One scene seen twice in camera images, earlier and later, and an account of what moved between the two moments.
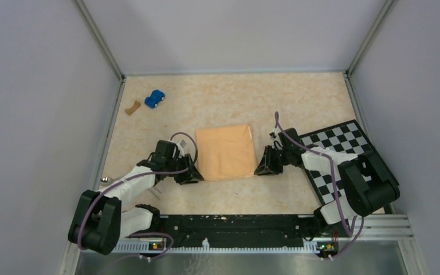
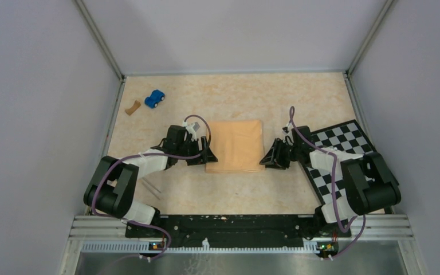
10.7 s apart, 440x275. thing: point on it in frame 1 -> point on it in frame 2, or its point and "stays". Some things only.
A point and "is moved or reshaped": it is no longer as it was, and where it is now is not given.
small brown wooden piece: [131, 110] stays
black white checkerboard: [347, 137] stays
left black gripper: [191, 176] -> [208, 157]
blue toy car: [153, 101] stays
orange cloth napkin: [226, 152] is moved or reshaped
